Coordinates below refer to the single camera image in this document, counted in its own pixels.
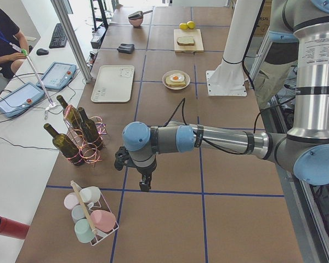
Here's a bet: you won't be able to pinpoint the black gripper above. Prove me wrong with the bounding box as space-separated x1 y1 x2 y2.
132 156 157 191

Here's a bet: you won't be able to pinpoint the bread slice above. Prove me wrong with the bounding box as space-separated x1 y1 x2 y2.
176 36 195 46
165 73 186 88

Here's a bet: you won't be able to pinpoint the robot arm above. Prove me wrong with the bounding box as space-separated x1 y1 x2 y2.
115 1 329 191

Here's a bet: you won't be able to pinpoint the cream bear tray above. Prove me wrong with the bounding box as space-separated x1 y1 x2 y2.
90 65 134 103

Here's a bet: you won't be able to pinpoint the white cup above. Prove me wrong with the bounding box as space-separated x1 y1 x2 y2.
79 186 101 203

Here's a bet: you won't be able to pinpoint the pink cup large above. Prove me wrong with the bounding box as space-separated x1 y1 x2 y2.
90 210 116 232

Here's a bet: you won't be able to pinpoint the grey cup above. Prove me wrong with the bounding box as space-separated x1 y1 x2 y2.
71 204 86 223

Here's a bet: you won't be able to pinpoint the light pink cup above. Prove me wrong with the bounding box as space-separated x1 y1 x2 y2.
64 192 79 210

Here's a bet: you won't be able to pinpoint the mint green cup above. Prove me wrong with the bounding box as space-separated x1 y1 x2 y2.
74 219 95 243

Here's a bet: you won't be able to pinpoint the green wine bottle middle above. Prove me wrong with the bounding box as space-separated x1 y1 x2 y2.
77 107 104 150

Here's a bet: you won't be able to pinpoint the green wine bottle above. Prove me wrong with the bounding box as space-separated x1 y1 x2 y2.
77 107 104 150
56 95 82 130
43 123 84 166

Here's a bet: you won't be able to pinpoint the green wine bottle front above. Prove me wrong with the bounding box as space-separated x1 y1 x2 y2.
43 123 84 166

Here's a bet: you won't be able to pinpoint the green wine bottle back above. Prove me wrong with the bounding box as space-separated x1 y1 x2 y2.
56 95 82 130

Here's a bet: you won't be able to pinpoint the bread slice under egg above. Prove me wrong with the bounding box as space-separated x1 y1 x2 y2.
165 73 186 88

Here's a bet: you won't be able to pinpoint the fried egg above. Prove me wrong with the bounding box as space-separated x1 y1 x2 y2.
169 73 185 82

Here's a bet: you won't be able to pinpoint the white plate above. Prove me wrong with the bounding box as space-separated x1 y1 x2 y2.
162 70 190 90

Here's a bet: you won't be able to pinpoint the grey folded cloth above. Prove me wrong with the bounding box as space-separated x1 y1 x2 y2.
117 43 135 54

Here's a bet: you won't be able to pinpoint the teach pendant far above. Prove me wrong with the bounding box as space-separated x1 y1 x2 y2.
41 62 77 91

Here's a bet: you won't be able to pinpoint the teach pendant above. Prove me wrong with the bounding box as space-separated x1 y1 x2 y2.
0 82 45 118
41 62 77 91

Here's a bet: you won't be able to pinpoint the wooden cutting board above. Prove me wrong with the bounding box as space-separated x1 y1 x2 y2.
173 29 204 53

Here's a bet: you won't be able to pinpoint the teach pendant near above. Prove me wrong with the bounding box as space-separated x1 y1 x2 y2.
0 82 45 118

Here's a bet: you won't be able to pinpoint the red cylinder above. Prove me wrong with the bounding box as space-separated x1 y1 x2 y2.
0 216 30 239

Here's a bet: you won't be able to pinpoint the pink bowl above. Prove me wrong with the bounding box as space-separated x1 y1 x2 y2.
128 15 143 27

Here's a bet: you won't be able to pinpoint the yellow lemon left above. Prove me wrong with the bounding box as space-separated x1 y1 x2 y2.
179 22 189 30

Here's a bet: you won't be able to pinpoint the black computer mouse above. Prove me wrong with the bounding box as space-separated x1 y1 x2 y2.
36 48 49 56

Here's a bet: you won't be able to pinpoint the black keyboard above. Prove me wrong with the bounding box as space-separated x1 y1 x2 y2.
49 23 67 49

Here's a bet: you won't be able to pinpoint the metal scoop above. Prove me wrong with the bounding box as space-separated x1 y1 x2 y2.
128 10 153 20

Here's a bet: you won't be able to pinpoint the standing person beige trousers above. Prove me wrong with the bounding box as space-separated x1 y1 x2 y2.
254 42 299 109

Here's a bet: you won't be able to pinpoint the seated person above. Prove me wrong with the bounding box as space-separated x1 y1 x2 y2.
0 8 30 79

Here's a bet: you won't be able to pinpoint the cardboard box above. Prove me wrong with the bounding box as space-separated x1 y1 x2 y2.
254 0 272 37

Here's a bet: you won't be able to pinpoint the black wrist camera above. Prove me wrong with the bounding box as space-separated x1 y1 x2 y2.
114 146 134 171

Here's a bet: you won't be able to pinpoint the white wire cup rack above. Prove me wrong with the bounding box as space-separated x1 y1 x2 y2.
71 188 120 246

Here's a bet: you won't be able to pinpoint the wooden rack handle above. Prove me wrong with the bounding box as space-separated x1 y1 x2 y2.
70 180 97 235

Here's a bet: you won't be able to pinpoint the copper wire bottle rack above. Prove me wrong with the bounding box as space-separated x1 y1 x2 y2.
63 103 107 163

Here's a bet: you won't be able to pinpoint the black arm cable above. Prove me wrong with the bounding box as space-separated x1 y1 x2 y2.
161 98 297 154

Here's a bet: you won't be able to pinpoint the silver stick green handle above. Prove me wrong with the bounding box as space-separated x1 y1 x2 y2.
21 49 57 110

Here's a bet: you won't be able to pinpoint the aluminium frame post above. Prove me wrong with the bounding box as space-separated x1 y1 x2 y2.
51 0 92 83

